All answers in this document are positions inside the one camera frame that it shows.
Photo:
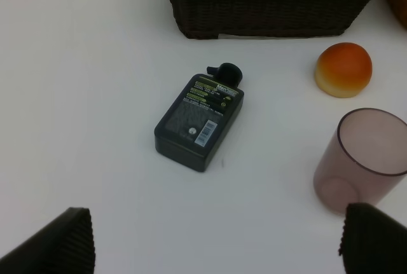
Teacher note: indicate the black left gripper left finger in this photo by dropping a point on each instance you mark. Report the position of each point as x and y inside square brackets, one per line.
[65, 245]

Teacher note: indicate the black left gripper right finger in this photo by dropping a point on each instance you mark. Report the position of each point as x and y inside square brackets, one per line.
[372, 241]

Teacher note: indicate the dark green rectangular bottle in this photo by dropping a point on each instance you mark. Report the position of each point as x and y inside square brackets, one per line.
[193, 128]

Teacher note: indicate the translucent purple plastic cup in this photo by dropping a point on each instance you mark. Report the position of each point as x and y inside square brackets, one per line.
[364, 160]

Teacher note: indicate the orange round bread bun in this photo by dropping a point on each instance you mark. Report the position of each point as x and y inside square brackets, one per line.
[343, 70]

